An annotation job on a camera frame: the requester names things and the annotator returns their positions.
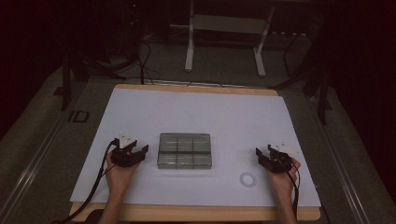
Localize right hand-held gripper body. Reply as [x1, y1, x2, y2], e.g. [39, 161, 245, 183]
[262, 141, 302, 174]

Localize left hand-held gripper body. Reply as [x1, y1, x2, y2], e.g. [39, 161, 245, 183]
[110, 133, 141, 169]

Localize white coil hair tie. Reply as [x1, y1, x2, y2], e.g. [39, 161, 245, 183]
[238, 172, 258, 189]

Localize clear grey compartment box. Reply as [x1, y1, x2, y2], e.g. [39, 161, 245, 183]
[156, 133, 213, 170]

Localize person's right hand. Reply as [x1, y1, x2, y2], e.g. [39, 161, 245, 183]
[269, 158, 302, 197]

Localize person's left hand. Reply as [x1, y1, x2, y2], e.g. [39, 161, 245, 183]
[105, 153, 140, 194]

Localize white table mat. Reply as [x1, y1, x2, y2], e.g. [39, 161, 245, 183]
[69, 88, 322, 208]

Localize black stand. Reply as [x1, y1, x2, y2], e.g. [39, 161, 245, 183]
[269, 29, 333, 126]
[53, 50, 127, 112]

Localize white metal stand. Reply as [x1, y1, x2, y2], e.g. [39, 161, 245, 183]
[184, 0, 276, 77]

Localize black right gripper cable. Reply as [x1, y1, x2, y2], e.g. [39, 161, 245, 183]
[279, 157, 302, 220]

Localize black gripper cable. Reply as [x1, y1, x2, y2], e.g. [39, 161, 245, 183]
[279, 157, 302, 220]
[50, 138, 120, 224]

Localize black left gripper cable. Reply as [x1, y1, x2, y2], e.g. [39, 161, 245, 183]
[50, 138, 120, 224]

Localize metal floor rail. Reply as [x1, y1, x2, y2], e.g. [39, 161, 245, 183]
[0, 106, 74, 218]
[306, 94, 373, 224]

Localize black floor cables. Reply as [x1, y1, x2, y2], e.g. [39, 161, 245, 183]
[134, 38, 163, 86]

